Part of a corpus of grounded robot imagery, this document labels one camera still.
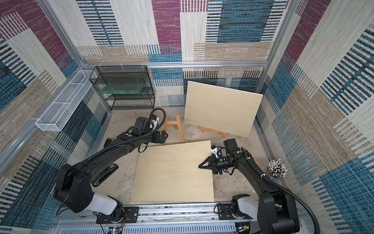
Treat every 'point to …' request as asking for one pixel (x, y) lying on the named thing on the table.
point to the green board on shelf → (122, 89)
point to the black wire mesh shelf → (126, 75)
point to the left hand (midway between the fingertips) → (161, 133)
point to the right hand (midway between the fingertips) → (203, 170)
